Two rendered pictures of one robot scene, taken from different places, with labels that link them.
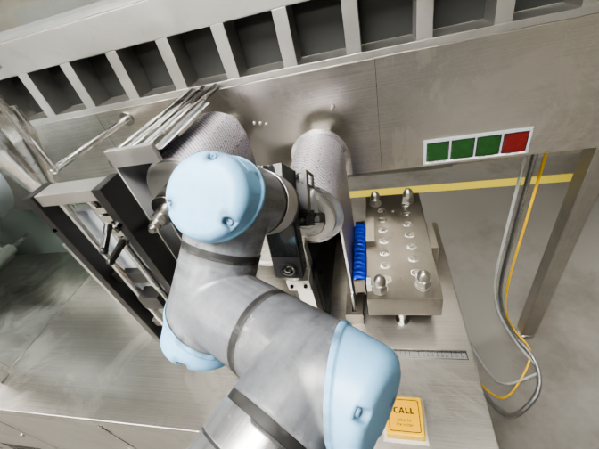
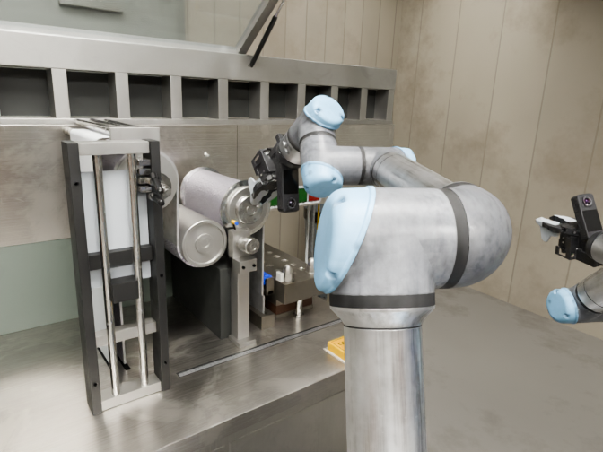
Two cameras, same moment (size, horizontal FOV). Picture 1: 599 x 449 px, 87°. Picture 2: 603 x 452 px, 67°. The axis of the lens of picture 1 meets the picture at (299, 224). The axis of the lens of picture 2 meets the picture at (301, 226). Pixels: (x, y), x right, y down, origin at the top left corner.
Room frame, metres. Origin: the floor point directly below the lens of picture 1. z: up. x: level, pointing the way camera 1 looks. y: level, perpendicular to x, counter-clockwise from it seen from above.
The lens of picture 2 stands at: (-0.25, 0.86, 1.53)
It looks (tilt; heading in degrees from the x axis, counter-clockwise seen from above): 15 degrees down; 304
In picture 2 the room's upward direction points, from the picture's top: 2 degrees clockwise
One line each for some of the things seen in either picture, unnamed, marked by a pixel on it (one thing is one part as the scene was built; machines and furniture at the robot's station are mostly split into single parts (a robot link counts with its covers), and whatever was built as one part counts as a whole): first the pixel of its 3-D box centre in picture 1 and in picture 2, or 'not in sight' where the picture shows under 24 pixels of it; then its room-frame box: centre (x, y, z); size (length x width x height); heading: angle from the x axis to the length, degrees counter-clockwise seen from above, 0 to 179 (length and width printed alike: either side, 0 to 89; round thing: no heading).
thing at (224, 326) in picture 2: (316, 249); (205, 282); (0.67, -0.03, 1.00); 0.33 x 0.07 x 0.20; 161
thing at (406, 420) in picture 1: (404, 417); (345, 347); (0.23, -0.09, 0.91); 0.07 x 0.07 x 0.02; 71
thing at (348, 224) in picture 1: (348, 232); (241, 252); (0.61, -0.12, 1.08); 0.23 x 0.01 x 0.18; 161
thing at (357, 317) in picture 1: (356, 276); (242, 303); (0.60, -0.12, 0.92); 0.28 x 0.04 x 0.04; 161
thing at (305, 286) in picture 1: (307, 295); (242, 288); (0.47, 0.03, 1.05); 0.06 x 0.05 x 0.31; 161
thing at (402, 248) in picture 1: (397, 245); (269, 267); (0.60, -0.24, 1.00); 0.40 x 0.16 x 0.06; 161
